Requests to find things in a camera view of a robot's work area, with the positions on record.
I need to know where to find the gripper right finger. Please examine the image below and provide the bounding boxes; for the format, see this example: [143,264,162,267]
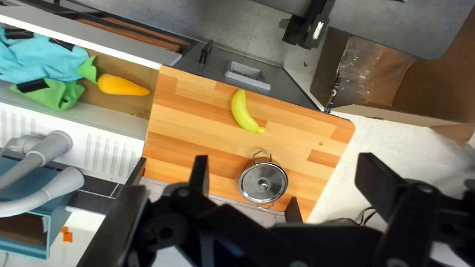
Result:
[354,152,475,267]

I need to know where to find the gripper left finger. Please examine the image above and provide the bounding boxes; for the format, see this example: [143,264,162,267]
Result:
[76,155,245,267]

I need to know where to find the orange carrot toy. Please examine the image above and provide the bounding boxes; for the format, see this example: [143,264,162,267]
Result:
[77,56,151,96]

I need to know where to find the yellow banana toy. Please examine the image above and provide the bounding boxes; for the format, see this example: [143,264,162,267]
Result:
[231,89,266,134]

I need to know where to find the white slatted panel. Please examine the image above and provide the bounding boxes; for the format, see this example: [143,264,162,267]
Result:
[0,102,145,185]

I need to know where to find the grey plastic pipe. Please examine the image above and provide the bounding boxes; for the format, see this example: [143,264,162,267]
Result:
[0,130,73,190]
[0,167,85,218]

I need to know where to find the teal box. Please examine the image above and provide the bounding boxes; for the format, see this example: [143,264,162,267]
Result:
[0,155,79,260]

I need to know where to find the cardboard box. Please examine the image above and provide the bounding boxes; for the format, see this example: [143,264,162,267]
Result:
[310,7,475,147]

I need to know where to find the wooden board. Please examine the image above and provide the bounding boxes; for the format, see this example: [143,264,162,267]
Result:
[142,65,356,222]

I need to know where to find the small steel pot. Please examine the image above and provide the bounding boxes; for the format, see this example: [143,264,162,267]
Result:
[238,149,289,211]

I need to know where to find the steel pot lid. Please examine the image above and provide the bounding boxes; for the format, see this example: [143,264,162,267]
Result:
[239,162,288,204]

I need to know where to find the green cloth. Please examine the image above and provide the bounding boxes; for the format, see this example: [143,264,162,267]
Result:
[10,77,86,111]

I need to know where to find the clear plastic wrap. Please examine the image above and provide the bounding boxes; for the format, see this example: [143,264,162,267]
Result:
[335,36,417,107]

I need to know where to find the grey cabinet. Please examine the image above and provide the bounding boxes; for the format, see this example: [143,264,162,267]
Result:
[173,40,320,111]

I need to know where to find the blue cloth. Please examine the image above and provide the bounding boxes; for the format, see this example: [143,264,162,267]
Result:
[0,27,90,84]

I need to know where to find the white shelf board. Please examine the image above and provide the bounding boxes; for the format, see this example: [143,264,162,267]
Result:
[0,5,183,70]

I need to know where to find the black cable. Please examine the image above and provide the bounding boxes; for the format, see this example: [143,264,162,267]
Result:
[356,207,377,225]

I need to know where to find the black cabinet handle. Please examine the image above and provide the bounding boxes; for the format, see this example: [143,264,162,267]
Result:
[199,39,214,65]

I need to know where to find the camera on mount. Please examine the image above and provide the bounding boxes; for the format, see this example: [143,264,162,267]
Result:
[279,0,337,50]

